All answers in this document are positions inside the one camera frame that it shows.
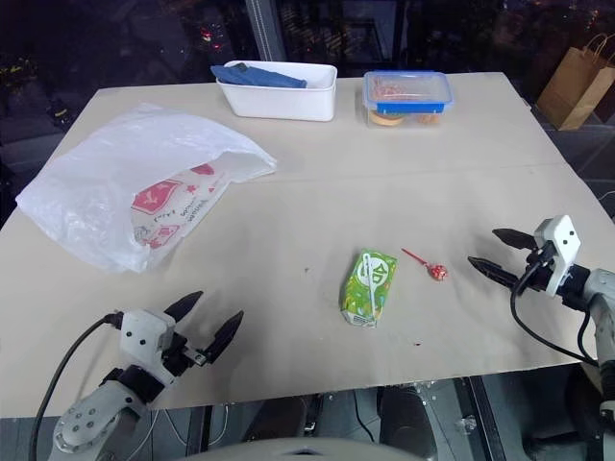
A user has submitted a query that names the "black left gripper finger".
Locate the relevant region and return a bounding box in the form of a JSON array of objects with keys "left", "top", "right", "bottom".
[
  {"left": 205, "top": 309, "right": 245, "bottom": 363},
  {"left": 163, "top": 290, "right": 205, "bottom": 329}
]

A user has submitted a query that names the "folded blue cloth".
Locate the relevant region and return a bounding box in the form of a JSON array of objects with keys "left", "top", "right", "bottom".
[{"left": 209, "top": 61, "right": 308, "bottom": 90}]

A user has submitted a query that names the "white rectangular plastic bin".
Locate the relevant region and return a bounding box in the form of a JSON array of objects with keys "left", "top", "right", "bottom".
[{"left": 214, "top": 60, "right": 339, "bottom": 123}]

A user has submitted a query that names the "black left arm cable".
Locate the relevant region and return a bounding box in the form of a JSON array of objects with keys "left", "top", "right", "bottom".
[{"left": 31, "top": 312, "right": 124, "bottom": 455}]

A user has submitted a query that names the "green juice carton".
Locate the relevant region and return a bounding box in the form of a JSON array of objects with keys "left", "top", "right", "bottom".
[{"left": 339, "top": 248, "right": 399, "bottom": 330}]

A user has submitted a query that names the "dark rounded robot foot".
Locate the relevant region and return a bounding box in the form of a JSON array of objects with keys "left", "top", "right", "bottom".
[{"left": 377, "top": 383, "right": 438, "bottom": 448}]

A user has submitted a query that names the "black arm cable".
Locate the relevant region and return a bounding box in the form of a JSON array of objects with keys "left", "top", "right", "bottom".
[
  {"left": 31, "top": 312, "right": 124, "bottom": 455},
  {"left": 509, "top": 262, "right": 600, "bottom": 367}
]

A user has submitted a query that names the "white printed plastic bag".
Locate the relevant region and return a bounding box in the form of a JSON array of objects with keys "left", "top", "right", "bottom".
[{"left": 15, "top": 102, "right": 279, "bottom": 276}]

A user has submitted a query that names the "brown paper bag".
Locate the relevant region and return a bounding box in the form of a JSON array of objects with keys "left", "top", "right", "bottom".
[{"left": 535, "top": 33, "right": 615, "bottom": 132}]

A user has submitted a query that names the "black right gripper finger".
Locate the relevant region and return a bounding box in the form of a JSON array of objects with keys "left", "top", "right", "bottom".
[
  {"left": 492, "top": 228, "right": 536, "bottom": 251},
  {"left": 467, "top": 255, "right": 522, "bottom": 291}
]

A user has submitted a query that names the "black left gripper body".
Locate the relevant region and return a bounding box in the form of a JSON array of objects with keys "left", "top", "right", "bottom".
[{"left": 161, "top": 330, "right": 212, "bottom": 377}]

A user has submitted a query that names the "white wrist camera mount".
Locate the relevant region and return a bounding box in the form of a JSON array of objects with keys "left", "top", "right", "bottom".
[
  {"left": 532, "top": 214, "right": 581, "bottom": 297},
  {"left": 119, "top": 309, "right": 177, "bottom": 386}
]

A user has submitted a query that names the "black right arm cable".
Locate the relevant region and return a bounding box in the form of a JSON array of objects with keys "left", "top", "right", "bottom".
[{"left": 509, "top": 262, "right": 600, "bottom": 367}]

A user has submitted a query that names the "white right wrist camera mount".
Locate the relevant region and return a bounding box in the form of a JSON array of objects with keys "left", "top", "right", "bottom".
[{"left": 532, "top": 214, "right": 581, "bottom": 297}]

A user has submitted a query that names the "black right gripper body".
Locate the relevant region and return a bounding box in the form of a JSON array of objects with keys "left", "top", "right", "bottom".
[{"left": 514, "top": 243, "right": 552, "bottom": 293}]

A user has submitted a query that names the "beige cardboard table cover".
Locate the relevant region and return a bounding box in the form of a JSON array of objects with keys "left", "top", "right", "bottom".
[{"left": 0, "top": 71, "right": 615, "bottom": 423}]

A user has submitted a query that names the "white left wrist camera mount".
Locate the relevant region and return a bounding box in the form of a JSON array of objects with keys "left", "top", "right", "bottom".
[{"left": 119, "top": 309, "right": 177, "bottom": 386}]

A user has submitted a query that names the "clear box with blue lid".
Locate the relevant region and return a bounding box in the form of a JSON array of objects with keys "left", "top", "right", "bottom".
[{"left": 361, "top": 70, "right": 455, "bottom": 130}]

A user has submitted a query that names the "red lollipop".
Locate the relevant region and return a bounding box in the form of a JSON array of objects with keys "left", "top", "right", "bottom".
[{"left": 401, "top": 248, "right": 449, "bottom": 282}]

